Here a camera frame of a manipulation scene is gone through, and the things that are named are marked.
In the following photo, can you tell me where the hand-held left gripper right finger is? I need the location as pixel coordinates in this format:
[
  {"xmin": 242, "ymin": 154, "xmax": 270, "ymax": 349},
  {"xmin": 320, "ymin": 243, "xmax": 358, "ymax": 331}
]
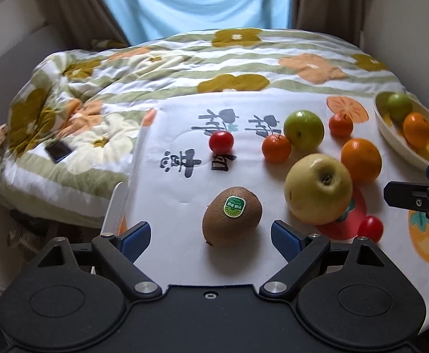
[{"xmin": 259, "ymin": 220, "xmax": 399, "ymax": 299}]

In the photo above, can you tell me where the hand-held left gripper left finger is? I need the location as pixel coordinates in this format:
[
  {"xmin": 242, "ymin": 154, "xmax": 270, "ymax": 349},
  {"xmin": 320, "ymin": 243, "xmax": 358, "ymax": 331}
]
[{"xmin": 29, "ymin": 221, "xmax": 163, "ymax": 300}]

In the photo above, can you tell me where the large yellow apple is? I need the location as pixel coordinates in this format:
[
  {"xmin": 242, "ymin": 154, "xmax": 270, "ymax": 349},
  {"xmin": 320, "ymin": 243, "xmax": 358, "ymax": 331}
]
[{"xmin": 284, "ymin": 153, "xmax": 353, "ymax": 226}]

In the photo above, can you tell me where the brown kiwi with green sticker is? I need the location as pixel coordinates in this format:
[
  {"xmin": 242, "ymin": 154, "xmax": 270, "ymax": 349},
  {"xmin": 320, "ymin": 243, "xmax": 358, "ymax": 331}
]
[{"xmin": 202, "ymin": 186, "xmax": 264, "ymax": 248}]

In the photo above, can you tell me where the white ceramic bowl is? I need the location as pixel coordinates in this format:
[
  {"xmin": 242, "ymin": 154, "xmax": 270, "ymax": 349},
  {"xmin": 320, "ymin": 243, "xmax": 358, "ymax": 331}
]
[{"xmin": 373, "ymin": 92, "xmax": 429, "ymax": 171}]

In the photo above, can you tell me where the large orange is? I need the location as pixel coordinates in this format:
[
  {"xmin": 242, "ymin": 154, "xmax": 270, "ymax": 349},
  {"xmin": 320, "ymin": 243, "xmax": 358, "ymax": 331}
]
[{"xmin": 341, "ymin": 138, "xmax": 383, "ymax": 184}]

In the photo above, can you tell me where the small mandarin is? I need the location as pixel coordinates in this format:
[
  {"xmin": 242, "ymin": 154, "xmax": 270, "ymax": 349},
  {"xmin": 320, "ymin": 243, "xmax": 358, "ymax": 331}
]
[{"xmin": 262, "ymin": 134, "xmax": 292, "ymax": 164}]

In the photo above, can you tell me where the small red-orange tomato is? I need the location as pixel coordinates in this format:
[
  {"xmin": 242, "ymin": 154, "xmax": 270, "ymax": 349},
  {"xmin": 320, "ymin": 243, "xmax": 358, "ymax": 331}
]
[{"xmin": 329, "ymin": 114, "xmax": 354, "ymax": 137}]

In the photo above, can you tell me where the large green apple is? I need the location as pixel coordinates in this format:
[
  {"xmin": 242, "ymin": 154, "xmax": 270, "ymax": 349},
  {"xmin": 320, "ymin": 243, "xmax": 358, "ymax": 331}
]
[{"xmin": 284, "ymin": 110, "xmax": 325, "ymax": 151}]

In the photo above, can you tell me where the medium orange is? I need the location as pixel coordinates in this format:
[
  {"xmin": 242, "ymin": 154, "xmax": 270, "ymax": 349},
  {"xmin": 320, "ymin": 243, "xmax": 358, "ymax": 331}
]
[{"xmin": 403, "ymin": 112, "xmax": 429, "ymax": 149}]

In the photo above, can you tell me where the red cherry tomato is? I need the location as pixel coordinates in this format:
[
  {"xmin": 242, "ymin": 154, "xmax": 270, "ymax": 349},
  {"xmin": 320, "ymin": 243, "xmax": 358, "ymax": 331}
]
[
  {"xmin": 209, "ymin": 131, "xmax": 234, "ymax": 154},
  {"xmin": 358, "ymin": 215, "xmax": 384, "ymax": 244}
]

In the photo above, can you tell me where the small green apple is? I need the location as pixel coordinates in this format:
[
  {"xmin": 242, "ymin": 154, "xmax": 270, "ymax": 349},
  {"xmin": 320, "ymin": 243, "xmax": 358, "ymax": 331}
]
[{"xmin": 387, "ymin": 93, "xmax": 413, "ymax": 124}]

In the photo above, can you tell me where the white persimmon print cloth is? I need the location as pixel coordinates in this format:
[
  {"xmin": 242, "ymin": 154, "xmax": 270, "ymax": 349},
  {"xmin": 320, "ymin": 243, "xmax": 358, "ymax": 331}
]
[{"xmin": 100, "ymin": 90, "xmax": 429, "ymax": 339}]

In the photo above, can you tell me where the black smartphone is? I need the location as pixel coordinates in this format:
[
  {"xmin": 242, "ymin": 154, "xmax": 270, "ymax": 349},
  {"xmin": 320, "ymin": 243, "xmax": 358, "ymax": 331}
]
[{"xmin": 45, "ymin": 140, "xmax": 73, "ymax": 164}]

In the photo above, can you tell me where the floral striped blanket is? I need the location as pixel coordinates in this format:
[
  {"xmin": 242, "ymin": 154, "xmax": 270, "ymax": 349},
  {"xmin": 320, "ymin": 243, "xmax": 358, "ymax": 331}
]
[{"xmin": 0, "ymin": 27, "xmax": 410, "ymax": 229}]

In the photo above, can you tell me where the brown curtain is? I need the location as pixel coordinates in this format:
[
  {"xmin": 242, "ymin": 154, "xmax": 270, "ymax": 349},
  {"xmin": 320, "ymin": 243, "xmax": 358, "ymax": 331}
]
[
  {"xmin": 29, "ymin": 0, "xmax": 129, "ymax": 50},
  {"xmin": 290, "ymin": 0, "xmax": 367, "ymax": 50}
]

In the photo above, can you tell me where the light blue hanging cloth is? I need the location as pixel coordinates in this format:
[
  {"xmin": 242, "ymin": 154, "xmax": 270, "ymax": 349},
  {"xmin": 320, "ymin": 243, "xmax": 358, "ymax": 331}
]
[{"xmin": 99, "ymin": 0, "xmax": 292, "ymax": 46}]

